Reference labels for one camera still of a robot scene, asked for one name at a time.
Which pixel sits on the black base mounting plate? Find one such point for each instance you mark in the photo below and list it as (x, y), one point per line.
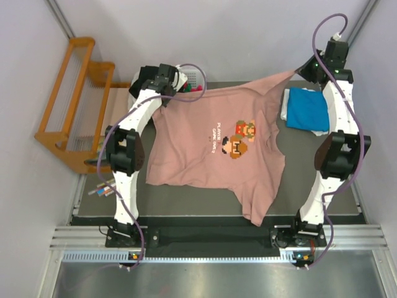
(212, 237)

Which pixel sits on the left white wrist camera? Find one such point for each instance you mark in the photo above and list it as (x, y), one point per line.
(180, 79)

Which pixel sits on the bundle of marker pens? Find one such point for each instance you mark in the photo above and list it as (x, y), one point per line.
(102, 189)

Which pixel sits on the white folded t shirt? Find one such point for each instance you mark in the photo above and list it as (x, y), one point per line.
(283, 105)

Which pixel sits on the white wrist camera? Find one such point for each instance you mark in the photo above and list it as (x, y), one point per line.
(336, 36)
(180, 79)

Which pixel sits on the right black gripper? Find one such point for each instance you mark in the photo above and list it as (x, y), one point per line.
(304, 71)

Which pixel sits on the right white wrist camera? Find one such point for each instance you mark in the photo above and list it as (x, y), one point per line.
(336, 36)

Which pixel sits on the white plastic laundry basket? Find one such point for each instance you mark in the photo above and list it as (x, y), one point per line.
(194, 78)

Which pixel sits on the pink t shirt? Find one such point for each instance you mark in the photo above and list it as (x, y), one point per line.
(225, 140)

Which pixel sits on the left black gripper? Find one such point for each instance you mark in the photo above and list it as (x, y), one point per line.
(136, 85)

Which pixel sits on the orange wooden rack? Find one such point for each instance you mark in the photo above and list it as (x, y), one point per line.
(85, 99)

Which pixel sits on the blue folded t shirt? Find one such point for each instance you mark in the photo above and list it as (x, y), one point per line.
(307, 108)

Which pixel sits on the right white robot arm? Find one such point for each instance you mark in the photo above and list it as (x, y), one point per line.
(339, 156)

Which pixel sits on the black t shirt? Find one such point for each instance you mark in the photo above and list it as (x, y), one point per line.
(145, 73)

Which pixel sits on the green t shirt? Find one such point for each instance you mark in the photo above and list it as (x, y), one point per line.
(187, 88)

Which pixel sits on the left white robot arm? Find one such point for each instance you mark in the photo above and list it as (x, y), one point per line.
(124, 151)

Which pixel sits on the magenta t shirt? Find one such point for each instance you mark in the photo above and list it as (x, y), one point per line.
(196, 88)

